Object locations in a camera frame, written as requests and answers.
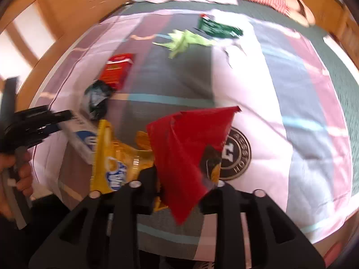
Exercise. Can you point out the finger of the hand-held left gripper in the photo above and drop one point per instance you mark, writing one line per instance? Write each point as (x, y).
(45, 115)
(52, 130)

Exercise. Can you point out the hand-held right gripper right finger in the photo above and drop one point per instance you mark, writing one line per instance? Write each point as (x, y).
(213, 201)

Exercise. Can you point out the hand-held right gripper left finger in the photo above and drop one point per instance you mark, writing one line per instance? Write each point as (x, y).
(145, 196)

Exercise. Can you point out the white blue-print carton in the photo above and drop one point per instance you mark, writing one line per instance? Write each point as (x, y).
(81, 140)

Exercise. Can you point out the yellow snack bag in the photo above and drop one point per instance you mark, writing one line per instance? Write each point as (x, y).
(112, 159)

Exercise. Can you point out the black wrapper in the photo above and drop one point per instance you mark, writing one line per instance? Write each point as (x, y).
(96, 98)

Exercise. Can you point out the red snack bag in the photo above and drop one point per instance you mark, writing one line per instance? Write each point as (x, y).
(182, 151)

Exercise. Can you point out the red carton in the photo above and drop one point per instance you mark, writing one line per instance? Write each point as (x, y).
(116, 72)

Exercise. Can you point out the green paper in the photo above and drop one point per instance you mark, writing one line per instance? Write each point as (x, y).
(182, 42)

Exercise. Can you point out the dark green packet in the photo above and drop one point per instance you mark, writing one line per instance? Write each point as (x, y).
(216, 28)

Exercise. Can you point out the person's left hand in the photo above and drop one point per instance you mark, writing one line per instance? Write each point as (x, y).
(25, 179)

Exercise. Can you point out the person's black trouser leg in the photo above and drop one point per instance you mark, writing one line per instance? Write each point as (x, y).
(47, 210)

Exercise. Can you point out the pink grey plaid sheet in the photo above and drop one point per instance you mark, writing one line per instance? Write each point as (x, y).
(280, 103)

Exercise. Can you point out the wooden bunk bed frame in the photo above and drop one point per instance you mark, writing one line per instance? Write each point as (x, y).
(70, 8)

